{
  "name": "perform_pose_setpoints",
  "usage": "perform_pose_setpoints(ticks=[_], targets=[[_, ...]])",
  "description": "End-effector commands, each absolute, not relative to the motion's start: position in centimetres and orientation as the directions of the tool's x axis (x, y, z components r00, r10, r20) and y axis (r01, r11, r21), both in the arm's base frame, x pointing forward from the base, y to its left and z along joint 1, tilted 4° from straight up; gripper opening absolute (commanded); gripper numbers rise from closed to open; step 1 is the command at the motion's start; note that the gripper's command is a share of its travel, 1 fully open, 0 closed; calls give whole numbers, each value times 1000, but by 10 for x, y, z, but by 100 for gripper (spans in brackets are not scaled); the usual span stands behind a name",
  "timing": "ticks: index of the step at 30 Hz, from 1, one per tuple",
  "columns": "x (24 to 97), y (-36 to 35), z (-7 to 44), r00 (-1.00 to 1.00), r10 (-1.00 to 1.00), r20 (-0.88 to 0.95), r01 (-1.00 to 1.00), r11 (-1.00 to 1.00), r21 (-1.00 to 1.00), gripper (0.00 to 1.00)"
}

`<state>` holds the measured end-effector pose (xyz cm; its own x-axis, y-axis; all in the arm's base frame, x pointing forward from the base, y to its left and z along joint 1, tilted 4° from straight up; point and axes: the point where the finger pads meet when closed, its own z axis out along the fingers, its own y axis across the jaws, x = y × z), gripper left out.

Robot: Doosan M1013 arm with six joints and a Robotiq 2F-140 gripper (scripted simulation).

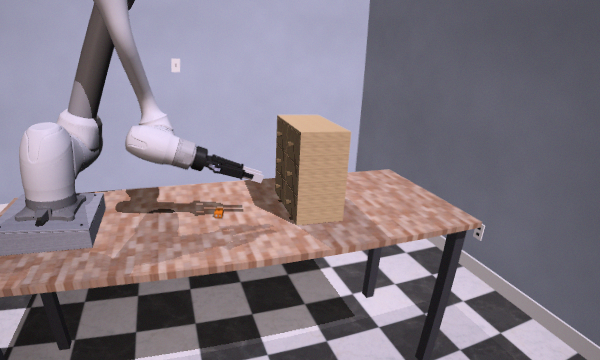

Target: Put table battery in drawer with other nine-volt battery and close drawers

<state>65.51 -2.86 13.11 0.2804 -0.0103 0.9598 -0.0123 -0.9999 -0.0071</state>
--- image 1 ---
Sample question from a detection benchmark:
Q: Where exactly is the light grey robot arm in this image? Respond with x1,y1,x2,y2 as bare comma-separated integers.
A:
15,0,197,224

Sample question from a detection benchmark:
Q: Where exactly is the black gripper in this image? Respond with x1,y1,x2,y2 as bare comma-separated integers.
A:
191,146,264,183

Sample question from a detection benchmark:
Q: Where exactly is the brown wooden drawer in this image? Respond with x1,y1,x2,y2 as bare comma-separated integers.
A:
286,155,299,193
275,170,285,203
276,144,286,177
285,183,297,222
277,118,287,150
287,126,300,164

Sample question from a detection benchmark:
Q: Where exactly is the light wooden chest of drawers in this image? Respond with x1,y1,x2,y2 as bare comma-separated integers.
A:
276,115,351,225

